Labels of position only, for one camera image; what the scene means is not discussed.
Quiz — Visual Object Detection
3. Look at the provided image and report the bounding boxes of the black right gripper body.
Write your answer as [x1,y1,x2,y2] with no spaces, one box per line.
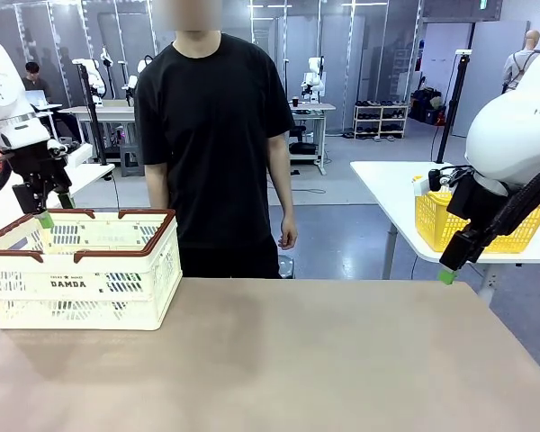
[445,173,482,221]

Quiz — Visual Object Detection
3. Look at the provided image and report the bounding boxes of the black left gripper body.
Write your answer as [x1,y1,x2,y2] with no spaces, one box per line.
[15,143,71,193]

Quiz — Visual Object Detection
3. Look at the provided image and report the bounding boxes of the person's right forearm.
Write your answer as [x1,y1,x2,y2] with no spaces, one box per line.
[144,177,171,212]

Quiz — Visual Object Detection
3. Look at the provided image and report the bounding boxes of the person's left forearm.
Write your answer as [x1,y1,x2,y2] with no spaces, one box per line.
[269,175,297,221]

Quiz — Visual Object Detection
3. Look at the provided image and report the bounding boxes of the yellow plastic basket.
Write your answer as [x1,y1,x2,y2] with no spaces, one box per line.
[413,175,540,254]

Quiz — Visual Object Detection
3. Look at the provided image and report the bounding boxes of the cream basket with brown rim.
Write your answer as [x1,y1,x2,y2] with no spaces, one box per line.
[0,207,184,332]

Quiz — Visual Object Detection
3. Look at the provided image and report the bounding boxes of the person's left hand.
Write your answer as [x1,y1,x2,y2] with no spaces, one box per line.
[277,216,299,251]

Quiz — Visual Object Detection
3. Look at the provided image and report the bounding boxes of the black tripod stand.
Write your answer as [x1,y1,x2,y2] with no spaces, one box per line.
[78,62,109,167]

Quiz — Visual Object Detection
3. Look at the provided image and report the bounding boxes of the grey step stool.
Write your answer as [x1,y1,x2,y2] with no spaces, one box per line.
[119,142,141,178]

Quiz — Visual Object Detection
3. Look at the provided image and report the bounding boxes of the seated person in dark clothes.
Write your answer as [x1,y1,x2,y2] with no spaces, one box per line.
[21,61,85,145]

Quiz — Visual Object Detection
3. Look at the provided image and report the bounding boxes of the white background desk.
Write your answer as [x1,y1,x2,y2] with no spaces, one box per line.
[60,103,139,166]
[289,102,338,176]

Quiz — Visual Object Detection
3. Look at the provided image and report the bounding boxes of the black backpack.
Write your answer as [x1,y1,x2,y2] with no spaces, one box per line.
[409,87,446,126]

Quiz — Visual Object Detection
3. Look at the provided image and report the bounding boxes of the white shoe rack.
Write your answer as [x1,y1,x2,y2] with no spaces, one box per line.
[353,102,410,140]

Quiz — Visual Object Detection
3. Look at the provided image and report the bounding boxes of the mannequin with grey apron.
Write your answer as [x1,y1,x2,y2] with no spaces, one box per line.
[502,30,540,95]

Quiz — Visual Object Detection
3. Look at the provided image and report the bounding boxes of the person in black t-shirt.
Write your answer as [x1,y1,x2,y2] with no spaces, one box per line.
[133,0,297,279]

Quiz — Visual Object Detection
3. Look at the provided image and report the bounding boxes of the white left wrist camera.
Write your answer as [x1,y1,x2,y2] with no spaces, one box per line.
[47,139,94,168]

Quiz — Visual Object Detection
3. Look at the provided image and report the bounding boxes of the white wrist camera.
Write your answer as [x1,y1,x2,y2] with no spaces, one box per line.
[412,166,454,197]
[47,139,94,168]

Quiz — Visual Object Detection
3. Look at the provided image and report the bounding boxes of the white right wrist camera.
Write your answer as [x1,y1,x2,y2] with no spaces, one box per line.
[412,166,454,197]

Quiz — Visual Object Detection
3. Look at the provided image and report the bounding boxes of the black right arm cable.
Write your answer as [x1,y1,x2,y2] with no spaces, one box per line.
[470,159,540,256]

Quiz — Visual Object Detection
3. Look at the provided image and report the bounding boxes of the black stand with white camera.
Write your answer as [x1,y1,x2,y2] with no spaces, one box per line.
[435,49,473,165]

